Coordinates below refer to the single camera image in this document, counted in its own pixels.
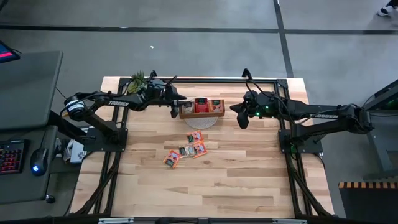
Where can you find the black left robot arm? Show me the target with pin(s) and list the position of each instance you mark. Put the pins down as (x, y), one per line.
(118, 102)

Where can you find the black crate hazard stripes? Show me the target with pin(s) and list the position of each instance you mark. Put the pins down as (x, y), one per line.
(370, 205)

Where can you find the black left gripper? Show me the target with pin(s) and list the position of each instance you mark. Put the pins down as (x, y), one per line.
(160, 91)

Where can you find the white printed cardboard box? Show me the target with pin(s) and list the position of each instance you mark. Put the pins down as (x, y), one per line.
(76, 154)

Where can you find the wooden tea organizer box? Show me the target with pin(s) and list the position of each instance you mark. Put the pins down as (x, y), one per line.
(202, 115)

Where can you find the black frame bracket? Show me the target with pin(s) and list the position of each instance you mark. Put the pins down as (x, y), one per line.
(247, 74)
(152, 74)

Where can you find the dark monitor screen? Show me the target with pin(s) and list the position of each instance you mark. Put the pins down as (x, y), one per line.
(6, 53)

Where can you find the black computer mouse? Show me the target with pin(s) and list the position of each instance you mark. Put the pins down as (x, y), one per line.
(38, 161)

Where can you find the potted succulent plant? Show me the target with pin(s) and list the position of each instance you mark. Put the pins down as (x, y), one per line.
(136, 81)

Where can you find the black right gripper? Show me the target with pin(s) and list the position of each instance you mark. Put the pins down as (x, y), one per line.
(256, 104)

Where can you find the black aluminium table frame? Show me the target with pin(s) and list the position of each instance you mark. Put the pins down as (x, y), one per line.
(217, 80)

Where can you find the black desk caster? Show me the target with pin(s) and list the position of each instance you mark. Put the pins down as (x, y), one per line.
(49, 198)

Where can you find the person's foot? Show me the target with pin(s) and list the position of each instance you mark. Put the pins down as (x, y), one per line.
(387, 9)

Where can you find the grey desk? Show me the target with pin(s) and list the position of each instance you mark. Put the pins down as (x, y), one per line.
(28, 87)

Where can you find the white metal strip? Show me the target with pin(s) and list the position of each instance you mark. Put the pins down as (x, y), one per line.
(116, 220)

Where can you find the black metal workstation stand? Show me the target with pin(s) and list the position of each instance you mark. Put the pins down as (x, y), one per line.
(377, 146)

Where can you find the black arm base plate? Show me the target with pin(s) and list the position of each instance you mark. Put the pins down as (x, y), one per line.
(312, 147)
(99, 146)

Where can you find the backlit computer keyboard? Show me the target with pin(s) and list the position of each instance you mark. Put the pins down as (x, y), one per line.
(11, 157)

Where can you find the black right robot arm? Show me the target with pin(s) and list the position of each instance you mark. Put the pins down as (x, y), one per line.
(323, 116)

